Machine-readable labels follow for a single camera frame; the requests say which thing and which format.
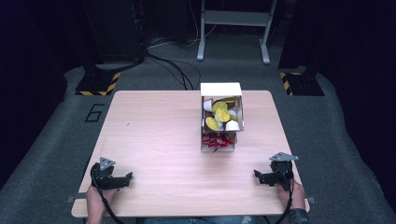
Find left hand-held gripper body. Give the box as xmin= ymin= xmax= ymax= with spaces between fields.
xmin=90 ymin=157 xmax=126 ymax=191

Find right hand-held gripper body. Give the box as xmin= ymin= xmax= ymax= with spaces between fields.
xmin=268 ymin=151 xmax=300 ymax=192

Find person's left hand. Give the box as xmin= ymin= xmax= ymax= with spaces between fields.
xmin=85 ymin=184 xmax=119 ymax=213

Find person's right hand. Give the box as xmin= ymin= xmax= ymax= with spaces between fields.
xmin=276 ymin=178 xmax=306 ymax=211

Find pile of red packets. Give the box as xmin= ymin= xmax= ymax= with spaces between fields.
xmin=202 ymin=132 xmax=235 ymax=153

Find pile of coffee capsules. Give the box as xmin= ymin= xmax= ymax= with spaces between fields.
xmin=203 ymin=96 xmax=243 ymax=133

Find black striped stand base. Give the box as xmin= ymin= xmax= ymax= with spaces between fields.
xmin=75 ymin=63 xmax=121 ymax=97
xmin=278 ymin=66 xmax=325 ymax=97

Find white two-tier organizer box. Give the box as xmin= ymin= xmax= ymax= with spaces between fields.
xmin=200 ymin=81 xmax=245 ymax=153

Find black cabinet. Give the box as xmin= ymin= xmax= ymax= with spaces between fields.
xmin=78 ymin=0 xmax=148 ymax=63

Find left hand-held gripper cable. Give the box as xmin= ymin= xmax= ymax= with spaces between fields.
xmin=90 ymin=164 xmax=126 ymax=224

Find hand-held gripper cable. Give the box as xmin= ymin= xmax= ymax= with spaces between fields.
xmin=90 ymin=164 xmax=126 ymax=224
xmin=262 ymin=178 xmax=295 ymax=224

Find right hand-held gripper cable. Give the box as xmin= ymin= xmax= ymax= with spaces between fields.
xmin=262 ymin=178 xmax=295 ymax=224

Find black floor cables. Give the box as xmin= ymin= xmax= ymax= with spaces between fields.
xmin=146 ymin=51 xmax=203 ymax=91

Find white floor cables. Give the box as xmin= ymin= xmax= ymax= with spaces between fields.
xmin=148 ymin=0 xmax=219 ymax=49

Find white metal desk frame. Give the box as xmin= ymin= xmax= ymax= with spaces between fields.
xmin=196 ymin=0 xmax=278 ymax=65

